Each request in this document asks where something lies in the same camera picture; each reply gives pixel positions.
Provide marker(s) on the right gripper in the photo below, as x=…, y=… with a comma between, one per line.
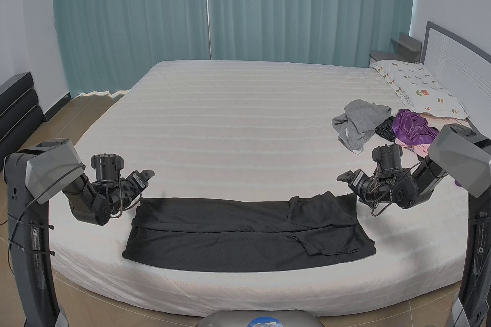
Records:
x=359, y=185

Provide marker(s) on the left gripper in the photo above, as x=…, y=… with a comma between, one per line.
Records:
x=134, y=184

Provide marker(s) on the black T-shirt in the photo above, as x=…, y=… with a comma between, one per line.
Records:
x=238, y=237

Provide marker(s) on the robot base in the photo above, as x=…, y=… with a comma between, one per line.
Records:
x=257, y=319

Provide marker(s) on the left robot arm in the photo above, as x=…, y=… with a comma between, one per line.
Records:
x=30, y=203

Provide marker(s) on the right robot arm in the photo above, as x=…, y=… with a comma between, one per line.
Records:
x=460, y=160

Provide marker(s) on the grey garment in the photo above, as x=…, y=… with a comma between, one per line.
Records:
x=360, y=122

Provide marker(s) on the black shiny garment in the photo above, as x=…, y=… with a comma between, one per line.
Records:
x=385, y=130

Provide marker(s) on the pink garment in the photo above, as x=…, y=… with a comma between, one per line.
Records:
x=403, y=142

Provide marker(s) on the purple garment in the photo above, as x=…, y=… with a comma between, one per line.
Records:
x=412, y=126

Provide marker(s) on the bed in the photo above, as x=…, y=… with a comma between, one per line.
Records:
x=230, y=118

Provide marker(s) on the white printed pillow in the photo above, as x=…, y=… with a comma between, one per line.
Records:
x=418, y=86

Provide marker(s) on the grey bedside table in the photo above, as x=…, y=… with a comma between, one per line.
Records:
x=404, y=46

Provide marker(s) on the black chest of drawers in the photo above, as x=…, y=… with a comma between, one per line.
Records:
x=17, y=111

